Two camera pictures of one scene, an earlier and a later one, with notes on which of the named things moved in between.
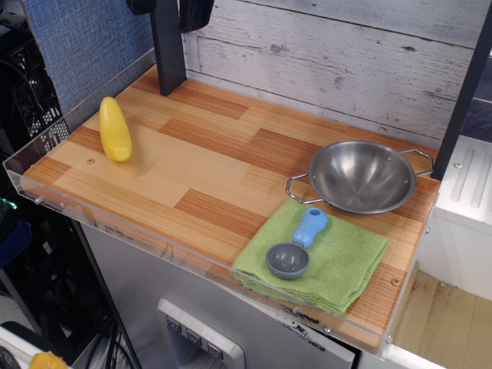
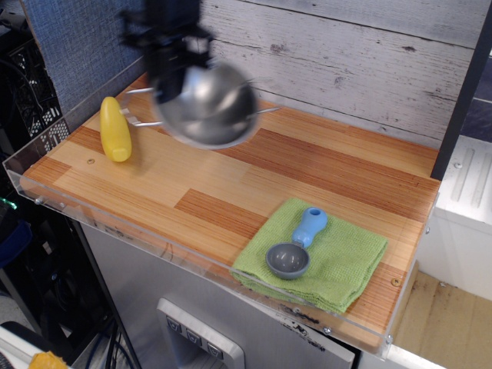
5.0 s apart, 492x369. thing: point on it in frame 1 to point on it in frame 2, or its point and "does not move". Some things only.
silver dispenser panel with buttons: [194, 345] does not move
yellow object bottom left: [47, 360] does not move
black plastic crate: [30, 111] does not move
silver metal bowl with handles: [360, 176] to [218, 109]
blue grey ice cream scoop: [290, 260] does not move
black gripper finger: [141, 7] to [167, 34]
